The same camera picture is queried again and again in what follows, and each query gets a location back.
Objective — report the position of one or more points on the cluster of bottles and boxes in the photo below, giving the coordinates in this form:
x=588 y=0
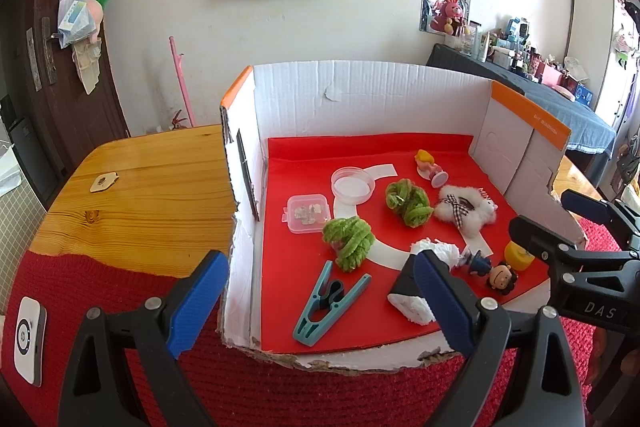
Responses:
x=530 y=62

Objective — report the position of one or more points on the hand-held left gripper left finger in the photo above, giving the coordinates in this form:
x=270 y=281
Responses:
x=197 y=302

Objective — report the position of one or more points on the white towel roll black band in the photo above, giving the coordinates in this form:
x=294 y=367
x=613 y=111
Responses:
x=407 y=292

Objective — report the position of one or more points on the small wooden tag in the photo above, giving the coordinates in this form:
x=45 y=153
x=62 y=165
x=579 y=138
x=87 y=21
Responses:
x=104 y=182

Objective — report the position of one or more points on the black-haired doll figurine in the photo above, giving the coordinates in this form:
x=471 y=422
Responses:
x=501 y=279

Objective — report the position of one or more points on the pink bunny plush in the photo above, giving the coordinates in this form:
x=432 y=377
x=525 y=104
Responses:
x=450 y=12

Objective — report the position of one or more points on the pink stick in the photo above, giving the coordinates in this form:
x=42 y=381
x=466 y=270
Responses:
x=181 y=82

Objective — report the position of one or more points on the blue cloth covered table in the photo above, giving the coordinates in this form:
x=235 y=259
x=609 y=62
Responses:
x=580 y=122

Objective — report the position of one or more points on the red knitted blanket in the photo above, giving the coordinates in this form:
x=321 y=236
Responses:
x=60 y=297

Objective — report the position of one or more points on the white wardrobe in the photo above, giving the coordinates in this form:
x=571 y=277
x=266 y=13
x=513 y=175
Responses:
x=590 y=32

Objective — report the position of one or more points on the beige cloth bag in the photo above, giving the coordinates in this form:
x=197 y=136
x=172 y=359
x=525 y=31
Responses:
x=87 y=67

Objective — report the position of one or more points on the small clear plastic box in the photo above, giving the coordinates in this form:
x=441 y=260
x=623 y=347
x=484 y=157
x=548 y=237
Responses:
x=306 y=213

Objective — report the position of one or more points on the clear plastic bag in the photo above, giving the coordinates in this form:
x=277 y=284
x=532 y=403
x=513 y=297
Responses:
x=75 y=19

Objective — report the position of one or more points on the clear round plastic lid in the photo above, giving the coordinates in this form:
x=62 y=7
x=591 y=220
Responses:
x=352 y=184

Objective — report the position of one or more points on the teal clothespin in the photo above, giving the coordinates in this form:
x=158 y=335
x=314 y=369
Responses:
x=312 y=332

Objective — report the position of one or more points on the white portable device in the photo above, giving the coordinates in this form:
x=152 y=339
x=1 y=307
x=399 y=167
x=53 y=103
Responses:
x=29 y=342

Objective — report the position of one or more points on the dark brown door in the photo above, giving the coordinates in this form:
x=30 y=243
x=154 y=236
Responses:
x=60 y=107

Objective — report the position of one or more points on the green yarn bundle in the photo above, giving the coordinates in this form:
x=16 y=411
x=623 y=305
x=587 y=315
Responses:
x=350 y=242
x=407 y=202

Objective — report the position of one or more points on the white fluffy bow toy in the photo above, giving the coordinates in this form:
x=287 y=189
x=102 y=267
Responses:
x=465 y=207

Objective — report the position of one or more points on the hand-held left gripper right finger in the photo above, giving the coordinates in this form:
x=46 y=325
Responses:
x=445 y=302

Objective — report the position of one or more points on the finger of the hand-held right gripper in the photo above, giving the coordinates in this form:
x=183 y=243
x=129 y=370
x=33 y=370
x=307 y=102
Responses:
x=535 y=237
x=590 y=207

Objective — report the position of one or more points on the yellow-haired suction cup figurine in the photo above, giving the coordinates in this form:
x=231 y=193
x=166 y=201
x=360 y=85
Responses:
x=425 y=159

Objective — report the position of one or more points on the yellow bottle cap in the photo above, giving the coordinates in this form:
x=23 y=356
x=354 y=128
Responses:
x=517 y=259

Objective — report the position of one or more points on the person's right hand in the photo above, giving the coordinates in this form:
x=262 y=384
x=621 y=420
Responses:
x=607 y=357

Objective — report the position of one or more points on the orange cardboard box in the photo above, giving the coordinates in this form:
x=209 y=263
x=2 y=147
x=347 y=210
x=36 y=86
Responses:
x=300 y=97

